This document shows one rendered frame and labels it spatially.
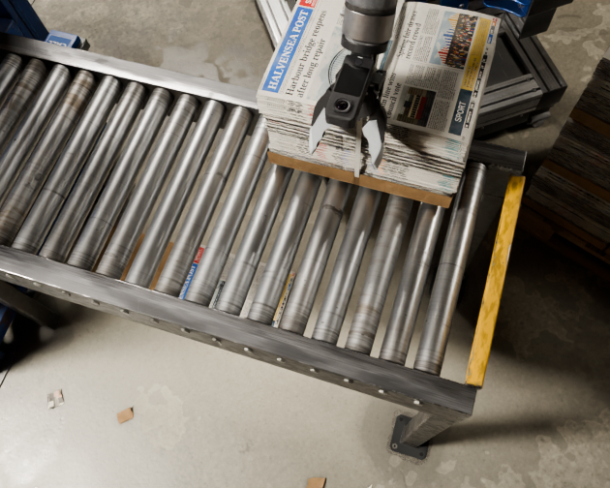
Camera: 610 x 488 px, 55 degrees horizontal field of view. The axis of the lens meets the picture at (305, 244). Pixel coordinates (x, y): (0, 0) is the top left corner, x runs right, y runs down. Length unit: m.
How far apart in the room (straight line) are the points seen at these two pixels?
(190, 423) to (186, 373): 0.16
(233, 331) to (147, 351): 0.92
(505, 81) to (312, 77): 1.17
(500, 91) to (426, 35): 1.00
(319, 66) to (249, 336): 0.50
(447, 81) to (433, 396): 0.54
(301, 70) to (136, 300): 0.53
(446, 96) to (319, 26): 0.27
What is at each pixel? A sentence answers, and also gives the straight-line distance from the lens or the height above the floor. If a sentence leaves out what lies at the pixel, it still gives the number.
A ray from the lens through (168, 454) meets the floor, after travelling 1.94.
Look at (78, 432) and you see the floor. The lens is 2.04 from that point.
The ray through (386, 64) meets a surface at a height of 1.03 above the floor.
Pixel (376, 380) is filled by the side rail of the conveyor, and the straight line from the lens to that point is 1.08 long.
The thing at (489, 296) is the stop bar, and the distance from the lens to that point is 1.13.
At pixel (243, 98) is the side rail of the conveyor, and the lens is 1.35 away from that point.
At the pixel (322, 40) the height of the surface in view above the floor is 1.03.
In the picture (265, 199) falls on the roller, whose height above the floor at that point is 0.80.
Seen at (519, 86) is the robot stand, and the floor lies 0.23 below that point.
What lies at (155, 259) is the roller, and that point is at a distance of 1.21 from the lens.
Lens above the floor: 1.86
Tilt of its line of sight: 67 degrees down
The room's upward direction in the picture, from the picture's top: 9 degrees counter-clockwise
